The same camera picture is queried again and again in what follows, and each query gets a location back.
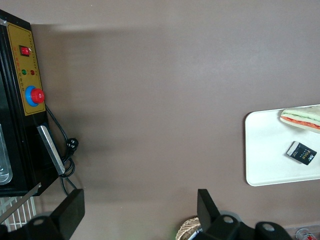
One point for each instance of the cream plastic tray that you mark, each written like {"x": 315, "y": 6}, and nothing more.
{"x": 265, "y": 150}

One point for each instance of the red cola bottle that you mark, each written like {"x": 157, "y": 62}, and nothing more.
{"x": 305, "y": 235}

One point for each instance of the wrapped triangle sandwich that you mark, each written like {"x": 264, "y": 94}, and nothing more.
{"x": 302, "y": 118}

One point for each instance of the yellow control panel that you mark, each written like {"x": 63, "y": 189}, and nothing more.
{"x": 25, "y": 62}

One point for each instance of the clear plastic container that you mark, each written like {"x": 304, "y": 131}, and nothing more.
{"x": 5, "y": 160}

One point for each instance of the aluminium foil container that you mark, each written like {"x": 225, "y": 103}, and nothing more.
{"x": 197, "y": 230}

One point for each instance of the flat black card pack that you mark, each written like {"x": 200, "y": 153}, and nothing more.
{"x": 302, "y": 153}

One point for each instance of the black sealing machine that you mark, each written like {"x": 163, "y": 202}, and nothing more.
{"x": 12, "y": 100}

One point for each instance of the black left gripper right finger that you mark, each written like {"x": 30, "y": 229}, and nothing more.
{"x": 208, "y": 215}

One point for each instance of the light wicker basket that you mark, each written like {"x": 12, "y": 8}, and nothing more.
{"x": 186, "y": 227}

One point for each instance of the brown table cover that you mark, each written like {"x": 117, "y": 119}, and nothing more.
{"x": 160, "y": 100}

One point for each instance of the red emergency stop button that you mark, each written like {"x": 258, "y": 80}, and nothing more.
{"x": 37, "y": 95}

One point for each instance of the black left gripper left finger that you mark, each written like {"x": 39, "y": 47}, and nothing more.
{"x": 67, "y": 215}

